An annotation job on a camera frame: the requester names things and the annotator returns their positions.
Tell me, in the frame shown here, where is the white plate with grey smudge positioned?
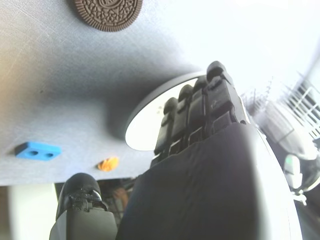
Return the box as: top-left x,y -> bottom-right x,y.
124,70 -> 266,152

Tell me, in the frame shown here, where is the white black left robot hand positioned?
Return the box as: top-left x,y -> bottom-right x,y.
48,60 -> 303,240

